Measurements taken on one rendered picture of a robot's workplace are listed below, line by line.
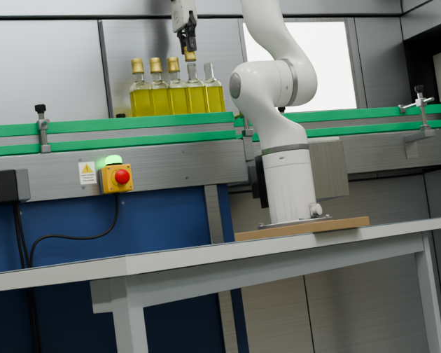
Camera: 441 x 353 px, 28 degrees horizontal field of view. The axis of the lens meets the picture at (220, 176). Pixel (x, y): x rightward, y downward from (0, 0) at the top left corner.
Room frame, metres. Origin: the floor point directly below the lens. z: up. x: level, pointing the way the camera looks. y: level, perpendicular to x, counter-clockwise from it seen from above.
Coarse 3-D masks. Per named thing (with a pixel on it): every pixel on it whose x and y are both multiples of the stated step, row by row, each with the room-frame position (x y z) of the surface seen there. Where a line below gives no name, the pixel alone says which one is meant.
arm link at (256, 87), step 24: (240, 72) 2.14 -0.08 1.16; (264, 72) 2.13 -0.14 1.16; (288, 72) 2.16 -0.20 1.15; (240, 96) 2.14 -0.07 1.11; (264, 96) 2.13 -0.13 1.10; (288, 96) 2.18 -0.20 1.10; (264, 120) 2.16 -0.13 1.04; (288, 120) 2.16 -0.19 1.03; (264, 144) 2.18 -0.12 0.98; (288, 144) 2.15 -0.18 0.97
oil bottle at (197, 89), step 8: (192, 80) 2.62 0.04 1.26; (200, 80) 2.63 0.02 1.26; (192, 88) 2.61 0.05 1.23; (200, 88) 2.62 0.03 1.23; (192, 96) 2.61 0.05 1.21; (200, 96) 2.62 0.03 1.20; (192, 104) 2.61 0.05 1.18; (200, 104) 2.62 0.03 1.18; (192, 112) 2.61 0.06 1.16; (200, 112) 2.62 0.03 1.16; (208, 112) 2.63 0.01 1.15
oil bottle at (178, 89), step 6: (168, 84) 2.61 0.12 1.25; (174, 84) 2.59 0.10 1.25; (180, 84) 2.60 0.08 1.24; (186, 84) 2.61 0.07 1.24; (174, 90) 2.59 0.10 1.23; (180, 90) 2.60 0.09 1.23; (186, 90) 2.60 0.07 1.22; (174, 96) 2.59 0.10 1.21; (180, 96) 2.60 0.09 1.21; (186, 96) 2.60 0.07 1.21; (174, 102) 2.59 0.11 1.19; (180, 102) 2.59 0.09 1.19; (186, 102) 2.60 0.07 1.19; (174, 108) 2.59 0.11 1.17; (180, 108) 2.59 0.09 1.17; (186, 108) 2.60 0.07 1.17; (174, 114) 2.59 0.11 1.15
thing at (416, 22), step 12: (408, 0) 3.12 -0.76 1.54; (420, 0) 3.06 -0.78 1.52; (432, 0) 3.01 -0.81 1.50; (408, 12) 3.13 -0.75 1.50; (420, 12) 3.07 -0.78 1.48; (432, 12) 3.01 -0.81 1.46; (408, 24) 3.13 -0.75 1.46; (420, 24) 3.08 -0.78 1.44; (432, 24) 3.02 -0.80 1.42; (408, 36) 3.14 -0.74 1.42; (420, 36) 3.15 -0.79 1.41; (432, 36) 3.17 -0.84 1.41
